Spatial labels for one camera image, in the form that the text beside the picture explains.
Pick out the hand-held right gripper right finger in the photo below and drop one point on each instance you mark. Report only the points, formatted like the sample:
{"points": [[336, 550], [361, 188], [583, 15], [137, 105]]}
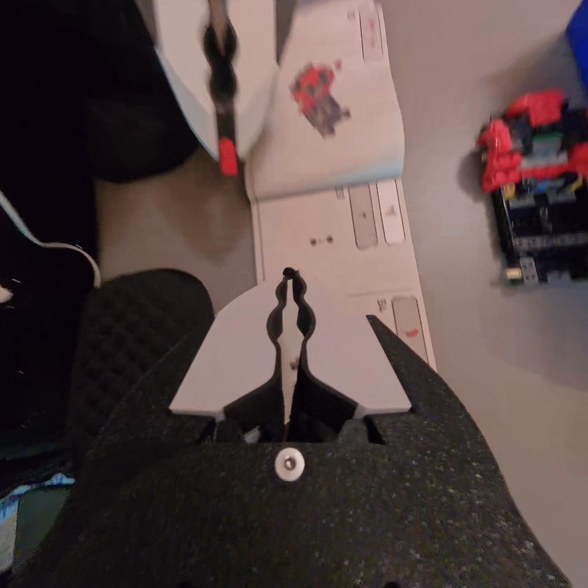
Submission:
{"points": [[344, 363]]}

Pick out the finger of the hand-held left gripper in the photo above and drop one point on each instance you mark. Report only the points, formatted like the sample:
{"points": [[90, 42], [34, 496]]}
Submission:
{"points": [[183, 46], [257, 46]]}

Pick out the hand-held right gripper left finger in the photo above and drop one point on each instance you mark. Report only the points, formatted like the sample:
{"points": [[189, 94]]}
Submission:
{"points": [[229, 358]]}

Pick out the small black lego pin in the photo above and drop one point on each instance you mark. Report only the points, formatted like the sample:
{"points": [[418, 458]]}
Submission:
{"points": [[288, 273]]}

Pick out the white lego instruction booklet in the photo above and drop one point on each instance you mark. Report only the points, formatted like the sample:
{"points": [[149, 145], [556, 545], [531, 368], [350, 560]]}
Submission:
{"points": [[321, 220]]}

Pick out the red and black lego car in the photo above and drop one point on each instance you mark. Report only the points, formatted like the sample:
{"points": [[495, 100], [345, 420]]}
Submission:
{"points": [[533, 183]]}

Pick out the black quilted cushion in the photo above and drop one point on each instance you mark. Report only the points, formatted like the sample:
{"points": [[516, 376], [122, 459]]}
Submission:
{"points": [[128, 330]]}

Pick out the person's black clothing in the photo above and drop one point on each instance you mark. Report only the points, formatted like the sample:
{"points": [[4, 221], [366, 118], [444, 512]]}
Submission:
{"points": [[46, 138]]}

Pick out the blue plastic bin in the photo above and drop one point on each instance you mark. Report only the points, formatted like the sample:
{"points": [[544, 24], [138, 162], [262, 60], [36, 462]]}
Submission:
{"points": [[579, 41]]}

